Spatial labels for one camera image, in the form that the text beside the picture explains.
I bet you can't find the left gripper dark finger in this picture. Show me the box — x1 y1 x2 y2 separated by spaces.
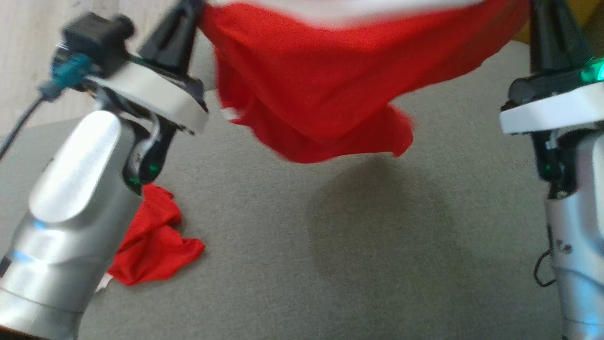
165 0 204 76
137 0 189 67

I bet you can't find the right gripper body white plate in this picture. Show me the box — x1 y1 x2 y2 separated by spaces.
499 57 604 199

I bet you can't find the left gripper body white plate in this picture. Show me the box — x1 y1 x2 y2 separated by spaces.
87 59 208 195

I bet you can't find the red shorts white waistband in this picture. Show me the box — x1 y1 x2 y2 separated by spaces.
198 0 531 163

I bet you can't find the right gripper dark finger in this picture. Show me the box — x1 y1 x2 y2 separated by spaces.
529 0 560 74
550 0 593 67

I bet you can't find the red basketball jersey white trim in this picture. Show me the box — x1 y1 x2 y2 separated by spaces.
97 183 206 289

